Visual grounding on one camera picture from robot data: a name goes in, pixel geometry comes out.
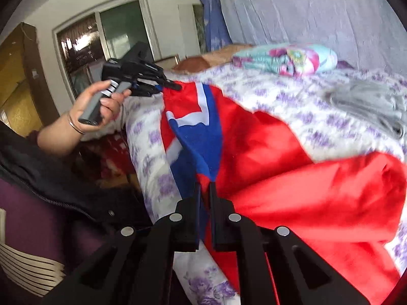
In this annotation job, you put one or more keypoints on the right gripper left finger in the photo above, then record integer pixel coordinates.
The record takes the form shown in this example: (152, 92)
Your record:
(135, 267)

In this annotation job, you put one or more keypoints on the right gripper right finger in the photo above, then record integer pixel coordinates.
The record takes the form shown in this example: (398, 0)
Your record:
(275, 265)

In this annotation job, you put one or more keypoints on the red blue white pants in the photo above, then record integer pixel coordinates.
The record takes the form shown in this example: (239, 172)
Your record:
(345, 209)

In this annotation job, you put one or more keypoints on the person left forearm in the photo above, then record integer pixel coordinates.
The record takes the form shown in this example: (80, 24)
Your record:
(60, 138)

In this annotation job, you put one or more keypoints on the person left hand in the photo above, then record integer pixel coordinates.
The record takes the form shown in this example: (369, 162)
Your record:
(93, 109)

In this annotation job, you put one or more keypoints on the brown pillow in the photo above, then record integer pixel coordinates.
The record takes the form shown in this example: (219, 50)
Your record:
(196, 64)

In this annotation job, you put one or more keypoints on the blue patterned fabric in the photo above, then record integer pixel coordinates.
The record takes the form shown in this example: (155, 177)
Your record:
(215, 29)

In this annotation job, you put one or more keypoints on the black jacket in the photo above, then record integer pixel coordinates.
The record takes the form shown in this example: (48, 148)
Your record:
(52, 221)

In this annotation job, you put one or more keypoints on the wooden wardrobe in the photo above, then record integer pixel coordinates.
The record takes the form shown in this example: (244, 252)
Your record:
(26, 102)

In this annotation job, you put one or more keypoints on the folded floral teal quilt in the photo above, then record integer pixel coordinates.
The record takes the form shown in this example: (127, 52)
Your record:
(287, 59)

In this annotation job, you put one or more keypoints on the purple floral bed sheet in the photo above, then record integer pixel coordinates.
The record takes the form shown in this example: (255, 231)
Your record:
(324, 132)

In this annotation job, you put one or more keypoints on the folded grey pants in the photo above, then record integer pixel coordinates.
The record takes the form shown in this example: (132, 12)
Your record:
(376, 104)

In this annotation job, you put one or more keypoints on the window with white frame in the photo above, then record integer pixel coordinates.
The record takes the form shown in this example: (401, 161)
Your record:
(107, 30)

